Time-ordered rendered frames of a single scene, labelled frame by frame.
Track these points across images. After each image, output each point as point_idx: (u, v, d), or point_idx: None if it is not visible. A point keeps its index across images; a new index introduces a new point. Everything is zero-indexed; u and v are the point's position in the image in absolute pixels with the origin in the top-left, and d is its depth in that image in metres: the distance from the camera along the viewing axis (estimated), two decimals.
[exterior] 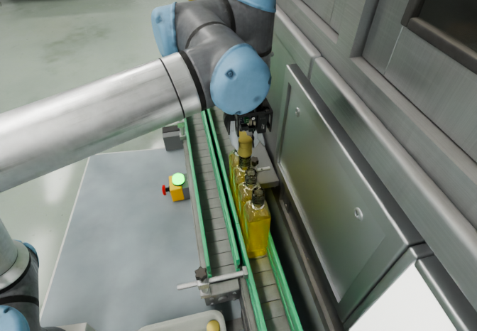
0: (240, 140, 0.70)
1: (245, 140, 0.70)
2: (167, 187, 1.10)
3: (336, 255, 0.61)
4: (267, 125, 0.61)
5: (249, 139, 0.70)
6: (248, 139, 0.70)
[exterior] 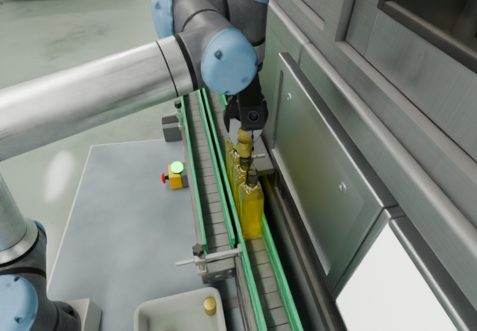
0: None
1: (240, 134, 0.76)
2: (166, 175, 1.14)
3: (324, 230, 0.65)
4: (226, 99, 0.68)
5: (243, 133, 0.76)
6: (242, 133, 0.76)
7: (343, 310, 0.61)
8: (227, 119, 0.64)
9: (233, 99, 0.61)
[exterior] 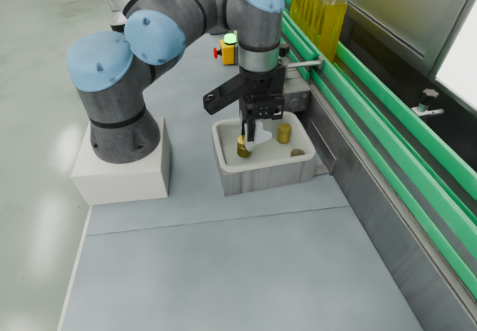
0: None
1: None
2: (218, 50, 1.12)
3: (421, 8, 0.63)
4: None
5: None
6: None
7: (448, 75, 0.59)
8: None
9: None
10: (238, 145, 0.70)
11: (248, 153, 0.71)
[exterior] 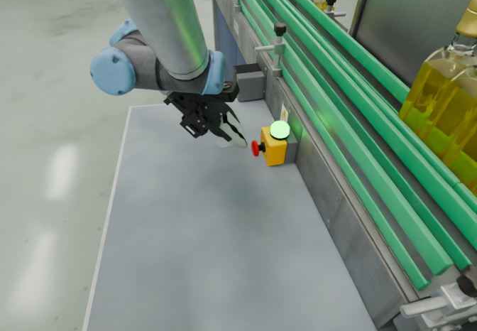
0: None
1: None
2: (259, 144, 0.72)
3: None
4: (199, 133, 0.69)
5: None
6: None
7: None
8: (218, 129, 0.65)
9: (203, 109, 0.64)
10: None
11: None
